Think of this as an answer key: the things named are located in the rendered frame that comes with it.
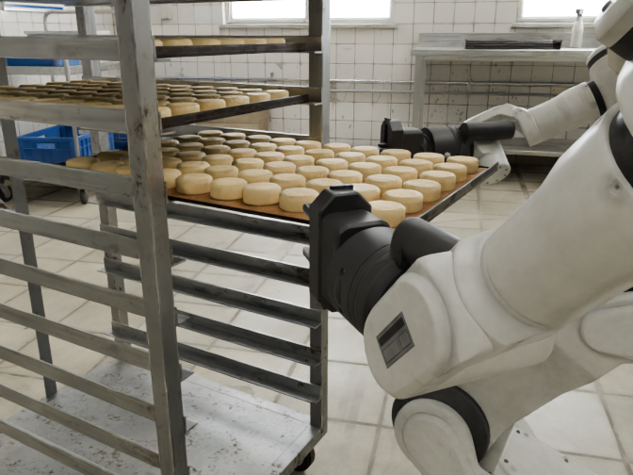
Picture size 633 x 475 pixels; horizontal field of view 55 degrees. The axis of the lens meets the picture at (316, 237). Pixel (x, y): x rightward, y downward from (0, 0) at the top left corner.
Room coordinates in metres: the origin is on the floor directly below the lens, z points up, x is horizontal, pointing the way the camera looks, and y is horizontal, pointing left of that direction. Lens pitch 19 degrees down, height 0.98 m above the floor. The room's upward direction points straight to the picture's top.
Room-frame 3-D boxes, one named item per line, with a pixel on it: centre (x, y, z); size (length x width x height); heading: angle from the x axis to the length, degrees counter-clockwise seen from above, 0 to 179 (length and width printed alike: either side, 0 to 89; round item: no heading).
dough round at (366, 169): (0.89, -0.07, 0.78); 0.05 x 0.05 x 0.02
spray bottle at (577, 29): (4.51, -1.85, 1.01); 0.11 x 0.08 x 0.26; 167
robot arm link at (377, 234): (0.51, -0.04, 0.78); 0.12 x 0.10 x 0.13; 23
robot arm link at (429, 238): (0.40, -0.09, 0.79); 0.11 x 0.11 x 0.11; 23
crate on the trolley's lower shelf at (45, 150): (3.92, 1.61, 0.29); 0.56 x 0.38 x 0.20; 175
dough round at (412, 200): (0.73, -0.11, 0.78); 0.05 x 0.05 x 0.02
